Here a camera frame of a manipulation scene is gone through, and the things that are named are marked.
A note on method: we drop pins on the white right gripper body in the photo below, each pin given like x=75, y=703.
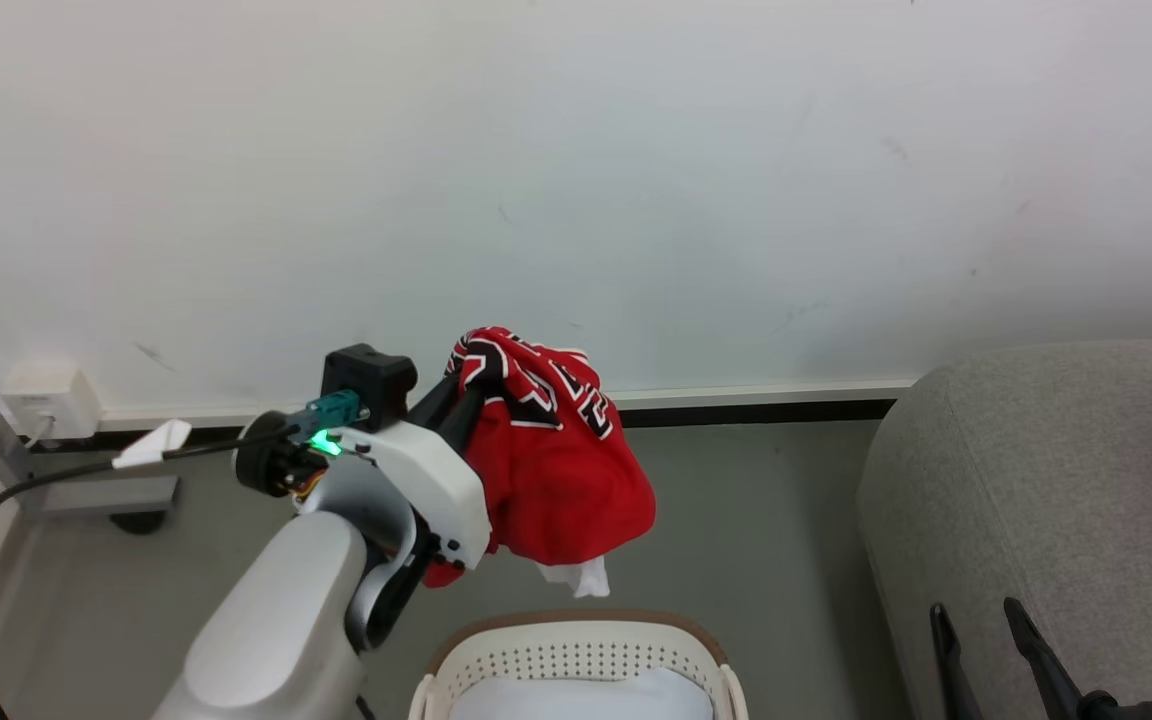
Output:
x=1126, y=710

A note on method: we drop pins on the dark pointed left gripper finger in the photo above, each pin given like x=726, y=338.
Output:
x=431, y=402
x=464, y=425

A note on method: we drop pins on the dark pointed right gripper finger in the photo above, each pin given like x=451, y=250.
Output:
x=956, y=670
x=1046, y=665

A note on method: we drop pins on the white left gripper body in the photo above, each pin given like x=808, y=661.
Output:
x=426, y=480

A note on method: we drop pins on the red basketball jersey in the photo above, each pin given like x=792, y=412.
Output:
x=556, y=470

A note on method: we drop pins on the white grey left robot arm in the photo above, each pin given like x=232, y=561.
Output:
x=286, y=620

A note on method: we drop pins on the grey fabric sofa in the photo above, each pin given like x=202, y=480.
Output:
x=1036, y=500

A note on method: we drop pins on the white clothing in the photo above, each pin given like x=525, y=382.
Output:
x=586, y=700

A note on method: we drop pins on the white perforated laundry basket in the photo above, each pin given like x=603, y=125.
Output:
x=576, y=650

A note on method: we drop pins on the black caster foot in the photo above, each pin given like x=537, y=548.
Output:
x=136, y=521

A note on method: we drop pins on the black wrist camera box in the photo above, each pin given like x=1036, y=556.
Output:
x=371, y=380

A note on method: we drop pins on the white wall outlet box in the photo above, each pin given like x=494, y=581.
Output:
x=51, y=400

